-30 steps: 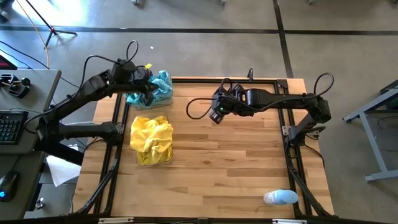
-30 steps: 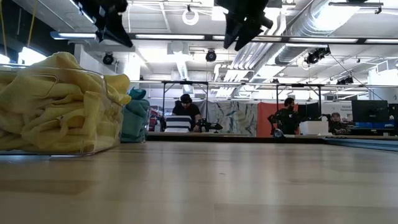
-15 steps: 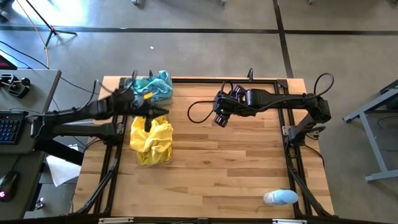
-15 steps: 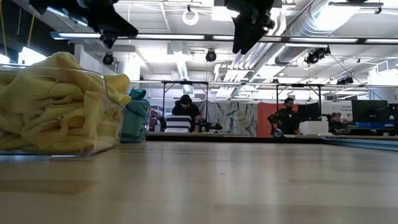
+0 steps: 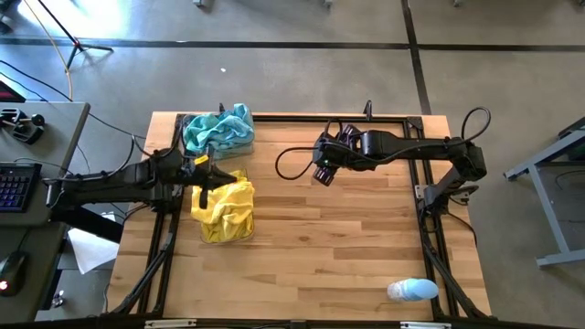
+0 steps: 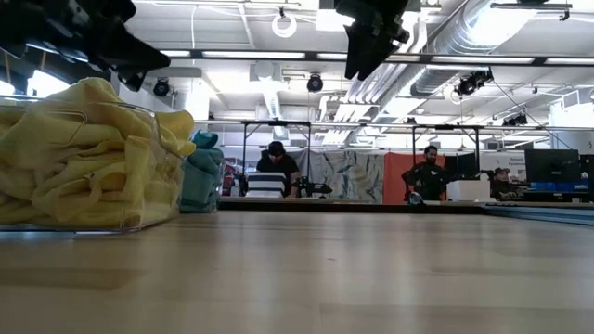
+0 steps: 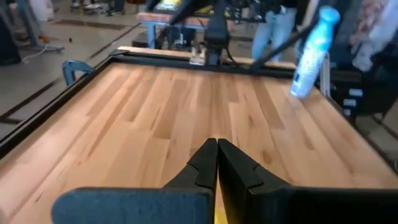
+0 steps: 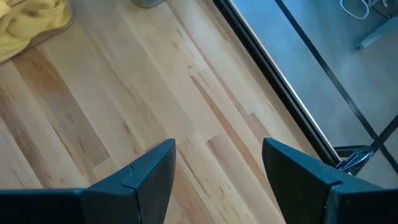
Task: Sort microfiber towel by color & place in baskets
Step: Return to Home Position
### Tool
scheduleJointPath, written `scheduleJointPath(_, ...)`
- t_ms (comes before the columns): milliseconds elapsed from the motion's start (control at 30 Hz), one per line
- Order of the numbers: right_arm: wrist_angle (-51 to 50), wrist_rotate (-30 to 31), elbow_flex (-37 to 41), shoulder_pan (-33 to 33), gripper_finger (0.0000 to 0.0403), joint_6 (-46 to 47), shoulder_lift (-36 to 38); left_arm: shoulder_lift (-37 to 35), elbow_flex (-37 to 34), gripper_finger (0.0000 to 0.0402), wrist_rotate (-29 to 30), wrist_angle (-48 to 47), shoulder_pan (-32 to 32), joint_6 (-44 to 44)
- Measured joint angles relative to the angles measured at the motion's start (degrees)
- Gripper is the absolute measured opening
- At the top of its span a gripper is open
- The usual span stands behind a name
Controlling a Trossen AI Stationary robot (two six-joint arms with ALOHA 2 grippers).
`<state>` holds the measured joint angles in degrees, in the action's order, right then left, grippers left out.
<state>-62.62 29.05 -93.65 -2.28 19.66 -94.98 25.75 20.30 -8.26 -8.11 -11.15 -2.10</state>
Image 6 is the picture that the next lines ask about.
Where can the black ceiling spotlight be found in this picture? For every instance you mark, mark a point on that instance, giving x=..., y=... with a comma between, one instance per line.
x=314, y=83
x=161, y=87
x=471, y=83

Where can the person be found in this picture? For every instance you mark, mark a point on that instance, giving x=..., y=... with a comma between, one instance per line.
x=429, y=178
x=503, y=185
x=278, y=164

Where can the yellow microfiber towel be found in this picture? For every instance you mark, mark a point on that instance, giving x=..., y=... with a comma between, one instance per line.
x=93, y=97
x=93, y=195

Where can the patterned curtain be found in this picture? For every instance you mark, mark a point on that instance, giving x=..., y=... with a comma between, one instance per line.
x=348, y=176

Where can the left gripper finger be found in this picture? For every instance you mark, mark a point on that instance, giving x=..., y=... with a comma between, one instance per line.
x=134, y=55
x=133, y=80

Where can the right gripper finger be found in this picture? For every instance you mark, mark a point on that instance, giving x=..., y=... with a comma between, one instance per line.
x=355, y=46
x=373, y=48

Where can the blue storage bins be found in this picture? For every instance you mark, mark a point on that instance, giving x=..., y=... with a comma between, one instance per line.
x=557, y=186

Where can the black aluminium table frame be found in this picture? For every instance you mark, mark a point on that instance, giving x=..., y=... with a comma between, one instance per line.
x=325, y=206

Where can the white striped box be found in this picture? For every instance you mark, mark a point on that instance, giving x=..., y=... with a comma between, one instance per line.
x=267, y=185

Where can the black monitor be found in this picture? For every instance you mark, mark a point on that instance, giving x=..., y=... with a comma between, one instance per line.
x=552, y=166

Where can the black background robot arm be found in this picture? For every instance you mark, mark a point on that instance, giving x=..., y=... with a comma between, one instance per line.
x=311, y=188

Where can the orange partition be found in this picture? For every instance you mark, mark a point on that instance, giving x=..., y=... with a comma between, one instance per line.
x=394, y=181

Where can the teal microfiber towel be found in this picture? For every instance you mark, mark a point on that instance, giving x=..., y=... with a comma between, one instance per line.
x=202, y=181

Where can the blue microfiber towel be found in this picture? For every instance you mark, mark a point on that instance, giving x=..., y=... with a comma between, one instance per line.
x=204, y=139

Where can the black metal workstation frame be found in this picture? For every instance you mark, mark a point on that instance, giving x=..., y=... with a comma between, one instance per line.
x=445, y=126
x=278, y=123

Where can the silver ventilation duct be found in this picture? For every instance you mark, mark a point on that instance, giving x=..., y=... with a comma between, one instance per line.
x=464, y=37

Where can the clear plastic basket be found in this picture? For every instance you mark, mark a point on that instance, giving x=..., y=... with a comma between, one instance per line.
x=214, y=206
x=169, y=204

